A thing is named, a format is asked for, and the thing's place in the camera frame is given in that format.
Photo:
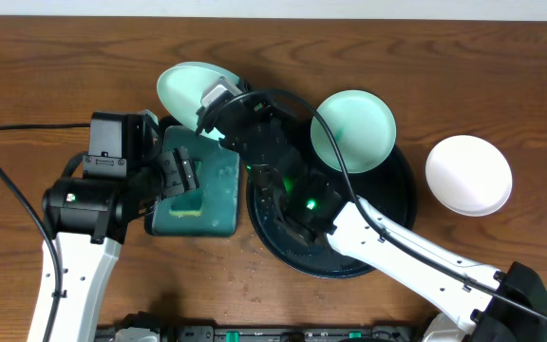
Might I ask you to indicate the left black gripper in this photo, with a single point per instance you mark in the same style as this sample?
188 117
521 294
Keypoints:
177 172

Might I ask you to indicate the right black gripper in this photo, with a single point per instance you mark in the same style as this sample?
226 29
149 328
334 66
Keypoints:
271 112

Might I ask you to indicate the yellow green sponge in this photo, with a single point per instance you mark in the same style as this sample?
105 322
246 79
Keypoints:
187 204

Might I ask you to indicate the mint green plate with stain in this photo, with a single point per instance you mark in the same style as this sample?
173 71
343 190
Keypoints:
180 88

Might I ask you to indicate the white plate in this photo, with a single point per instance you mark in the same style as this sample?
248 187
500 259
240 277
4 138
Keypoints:
468 175

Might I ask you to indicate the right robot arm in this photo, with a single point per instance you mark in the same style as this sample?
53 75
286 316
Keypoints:
477 302

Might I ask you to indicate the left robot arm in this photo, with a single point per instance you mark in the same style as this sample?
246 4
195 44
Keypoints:
122 176

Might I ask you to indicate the black rectangular water tray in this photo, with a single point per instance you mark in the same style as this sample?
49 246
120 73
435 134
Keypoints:
218 172

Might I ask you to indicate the black round tray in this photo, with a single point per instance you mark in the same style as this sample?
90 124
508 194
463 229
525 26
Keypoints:
389 187

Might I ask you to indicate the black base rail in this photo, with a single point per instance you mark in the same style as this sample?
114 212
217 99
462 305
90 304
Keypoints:
144 326

